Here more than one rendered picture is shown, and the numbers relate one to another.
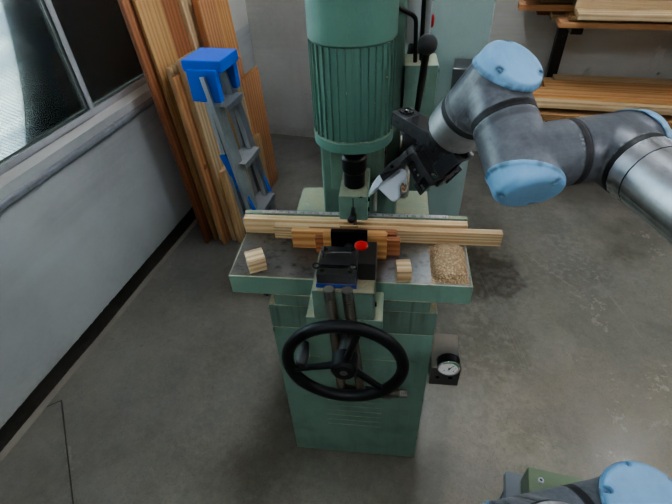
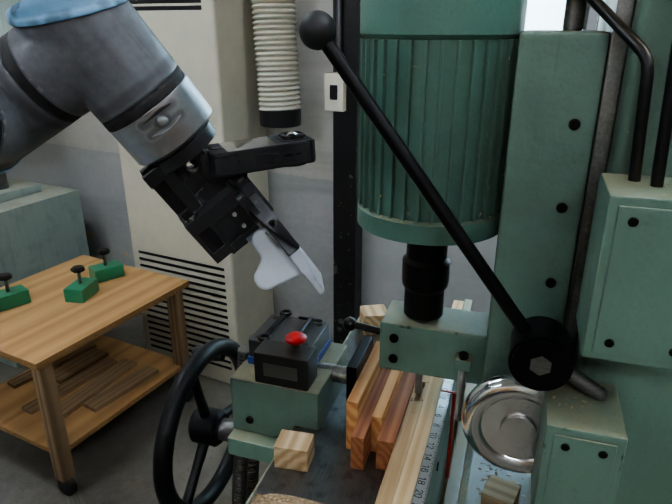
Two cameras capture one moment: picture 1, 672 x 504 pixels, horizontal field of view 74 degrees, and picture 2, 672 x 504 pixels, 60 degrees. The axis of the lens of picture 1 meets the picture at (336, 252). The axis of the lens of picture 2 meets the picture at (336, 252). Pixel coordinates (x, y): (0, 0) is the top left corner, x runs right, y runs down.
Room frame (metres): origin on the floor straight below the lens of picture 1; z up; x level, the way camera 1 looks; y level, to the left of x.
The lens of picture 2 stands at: (0.93, -0.74, 1.43)
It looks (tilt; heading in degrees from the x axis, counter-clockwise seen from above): 22 degrees down; 100
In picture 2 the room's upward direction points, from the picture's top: straight up
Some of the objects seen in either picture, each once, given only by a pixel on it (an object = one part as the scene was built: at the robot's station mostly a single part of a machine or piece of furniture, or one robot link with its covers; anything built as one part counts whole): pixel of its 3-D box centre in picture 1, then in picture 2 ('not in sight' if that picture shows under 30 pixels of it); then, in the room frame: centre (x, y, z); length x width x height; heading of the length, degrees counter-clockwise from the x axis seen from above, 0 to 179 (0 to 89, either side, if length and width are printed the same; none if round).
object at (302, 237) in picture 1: (338, 239); (396, 383); (0.90, -0.01, 0.93); 0.24 x 0.01 x 0.06; 82
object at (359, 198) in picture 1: (356, 195); (435, 346); (0.95, -0.06, 1.03); 0.14 x 0.07 x 0.09; 172
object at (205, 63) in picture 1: (248, 187); not in sight; (1.74, 0.38, 0.58); 0.27 x 0.25 x 1.16; 74
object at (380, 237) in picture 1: (355, 244); (367, 391); (0.86, -0.05, 0.94); 0.16 x 0.02 x 0.08; 82
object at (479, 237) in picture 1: (385, 234); (405, 446); (0.92, -0.13, 0.92); 0.60 x 0.02 x 0.04; 82
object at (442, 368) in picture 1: (448, 365); not in sight; (0.69, -0.28, 0.65); 0.06 x 0.04 x 0.08; 82
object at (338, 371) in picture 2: (348, 252); (340, 374); (0.82, -0.03, 0.95); 0.09 x 0.07 x 0.09; 82
